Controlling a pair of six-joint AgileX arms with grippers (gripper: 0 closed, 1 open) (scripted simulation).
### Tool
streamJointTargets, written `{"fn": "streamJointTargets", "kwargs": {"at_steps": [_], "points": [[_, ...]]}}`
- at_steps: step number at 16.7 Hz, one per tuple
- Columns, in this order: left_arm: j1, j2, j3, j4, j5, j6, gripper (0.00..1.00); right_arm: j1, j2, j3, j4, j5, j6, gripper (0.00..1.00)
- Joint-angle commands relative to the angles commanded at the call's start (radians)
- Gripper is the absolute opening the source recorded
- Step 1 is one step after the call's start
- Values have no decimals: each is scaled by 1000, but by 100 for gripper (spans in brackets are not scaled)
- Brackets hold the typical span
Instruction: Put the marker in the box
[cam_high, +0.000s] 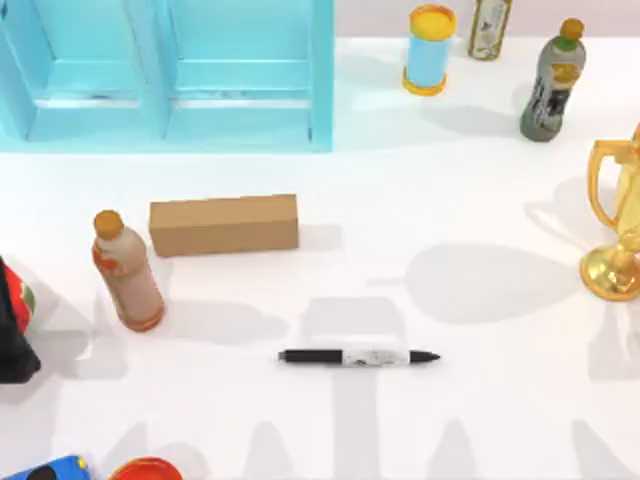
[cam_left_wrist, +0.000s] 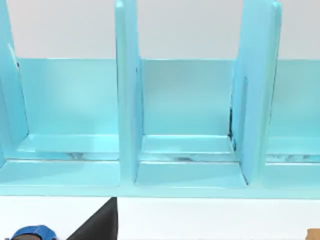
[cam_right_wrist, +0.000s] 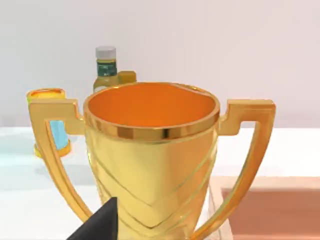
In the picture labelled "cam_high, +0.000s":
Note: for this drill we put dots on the brown cardboard box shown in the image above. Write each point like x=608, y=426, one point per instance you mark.
x=223, y=226

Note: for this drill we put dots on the black and white marker pen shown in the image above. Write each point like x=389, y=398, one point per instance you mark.
x=360, y=356

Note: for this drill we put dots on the orange bottle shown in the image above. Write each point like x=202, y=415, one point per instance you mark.
x=127, y=277

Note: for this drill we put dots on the blue and yellow can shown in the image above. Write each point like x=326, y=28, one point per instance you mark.
x=428, y=55

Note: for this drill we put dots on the light blue rack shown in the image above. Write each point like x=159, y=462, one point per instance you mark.
x=165, y=75

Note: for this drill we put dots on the tall pale framed hourglass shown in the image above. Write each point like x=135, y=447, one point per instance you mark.
x=490, y=30

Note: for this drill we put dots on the dark grey bottle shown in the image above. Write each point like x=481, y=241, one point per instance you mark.
x=550, y=85

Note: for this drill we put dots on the red and yellow lid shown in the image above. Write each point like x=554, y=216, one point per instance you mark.
x=145, y=470

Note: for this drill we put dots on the gold trophy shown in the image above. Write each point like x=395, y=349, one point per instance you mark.
x=617, y=220

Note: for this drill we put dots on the red and green can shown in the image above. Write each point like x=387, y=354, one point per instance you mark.
x=27, y=305

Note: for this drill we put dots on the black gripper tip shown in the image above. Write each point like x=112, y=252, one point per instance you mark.
x=12, y=330

